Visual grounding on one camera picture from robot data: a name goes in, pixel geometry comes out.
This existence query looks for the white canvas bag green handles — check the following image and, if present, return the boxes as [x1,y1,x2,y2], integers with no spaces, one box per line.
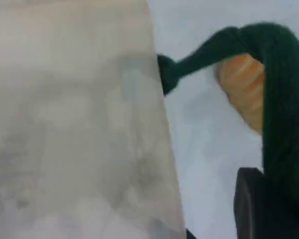
[0,0,299,239]

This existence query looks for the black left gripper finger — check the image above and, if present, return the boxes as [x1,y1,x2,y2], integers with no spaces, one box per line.
[233,167,299,239]

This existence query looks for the long ridged golden bread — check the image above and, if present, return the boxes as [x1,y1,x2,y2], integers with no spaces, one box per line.
[214,53,266,134]

